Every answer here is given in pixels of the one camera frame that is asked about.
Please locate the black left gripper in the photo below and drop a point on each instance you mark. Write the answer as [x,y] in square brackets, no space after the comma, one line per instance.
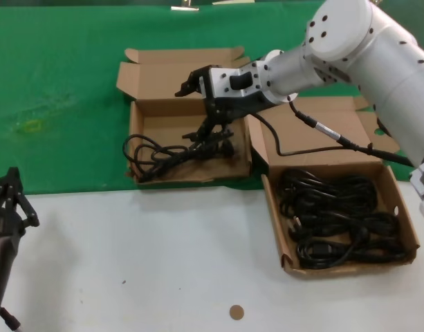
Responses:
[2,223]

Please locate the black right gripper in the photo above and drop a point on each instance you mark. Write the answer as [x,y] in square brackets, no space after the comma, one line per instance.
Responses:
[211,105]

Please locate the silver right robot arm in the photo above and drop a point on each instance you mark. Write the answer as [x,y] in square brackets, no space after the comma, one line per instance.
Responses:
[370,52]

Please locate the cardboard box with oval hole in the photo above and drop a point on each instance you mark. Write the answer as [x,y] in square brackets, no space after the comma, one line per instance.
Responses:
[156,79]

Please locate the cardboard box with round hole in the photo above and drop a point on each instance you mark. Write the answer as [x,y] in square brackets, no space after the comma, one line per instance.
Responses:
[301,135]

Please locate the metal cloth clip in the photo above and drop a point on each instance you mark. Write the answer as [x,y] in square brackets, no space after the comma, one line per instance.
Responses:
[184,7]

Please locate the beige strip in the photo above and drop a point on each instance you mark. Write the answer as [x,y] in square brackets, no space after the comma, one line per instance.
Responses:
[232,1]

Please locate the green tablecloth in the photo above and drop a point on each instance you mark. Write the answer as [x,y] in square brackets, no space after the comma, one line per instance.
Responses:
[59,69]

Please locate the round brown cardboard disc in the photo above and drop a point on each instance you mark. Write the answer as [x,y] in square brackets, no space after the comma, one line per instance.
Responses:
[236,312]

